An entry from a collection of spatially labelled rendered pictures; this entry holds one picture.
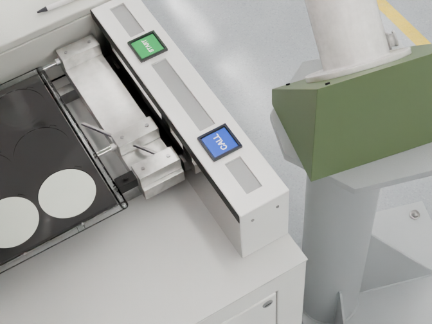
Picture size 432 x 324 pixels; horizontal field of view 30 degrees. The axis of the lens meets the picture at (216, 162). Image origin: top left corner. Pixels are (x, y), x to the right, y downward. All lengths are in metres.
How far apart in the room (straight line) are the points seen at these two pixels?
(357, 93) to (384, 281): 1.01
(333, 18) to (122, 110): 0.43
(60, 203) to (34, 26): 0.37
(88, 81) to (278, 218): 0.48
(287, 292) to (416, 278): 0.89
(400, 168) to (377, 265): 0.67
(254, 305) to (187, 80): 0.41
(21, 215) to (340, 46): 0.61
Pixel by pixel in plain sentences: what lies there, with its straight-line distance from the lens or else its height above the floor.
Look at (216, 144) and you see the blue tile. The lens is 1.34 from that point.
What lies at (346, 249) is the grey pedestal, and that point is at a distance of 1.85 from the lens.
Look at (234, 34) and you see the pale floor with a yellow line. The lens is 2.84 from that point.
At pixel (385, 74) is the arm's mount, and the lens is 1.31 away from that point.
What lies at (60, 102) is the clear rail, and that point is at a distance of 1.53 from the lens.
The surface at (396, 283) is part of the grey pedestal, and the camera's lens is 2.29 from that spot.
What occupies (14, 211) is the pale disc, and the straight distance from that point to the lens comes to 1.41.
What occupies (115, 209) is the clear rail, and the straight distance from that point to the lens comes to 1.37.
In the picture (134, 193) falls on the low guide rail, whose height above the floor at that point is 0.84.
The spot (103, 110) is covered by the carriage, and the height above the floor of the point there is 0.88.
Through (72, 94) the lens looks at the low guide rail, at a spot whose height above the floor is 0.84.
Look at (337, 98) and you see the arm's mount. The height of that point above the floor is 1.04.
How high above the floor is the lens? 2.05
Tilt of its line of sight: 55 degrees down
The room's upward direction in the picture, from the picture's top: 6 degrees counter-clockwise
